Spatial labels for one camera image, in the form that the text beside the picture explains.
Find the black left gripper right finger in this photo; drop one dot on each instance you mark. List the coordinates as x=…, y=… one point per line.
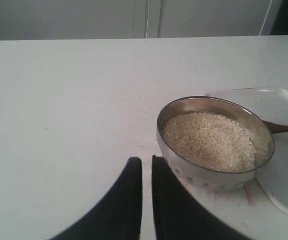
x=177, y=216

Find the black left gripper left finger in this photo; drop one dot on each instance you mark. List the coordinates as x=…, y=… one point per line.
x=118, y=214

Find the brown wooden spoon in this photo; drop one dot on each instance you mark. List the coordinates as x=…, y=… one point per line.
x=276, y=128

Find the steel bowl of rice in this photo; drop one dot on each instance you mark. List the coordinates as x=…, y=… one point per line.
x=213, y=143

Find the white rectangular tray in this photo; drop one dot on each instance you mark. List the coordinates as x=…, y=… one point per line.
x=270, y=104

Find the white cabinet doors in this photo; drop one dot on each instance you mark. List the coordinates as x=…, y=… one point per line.
x=126, y=19

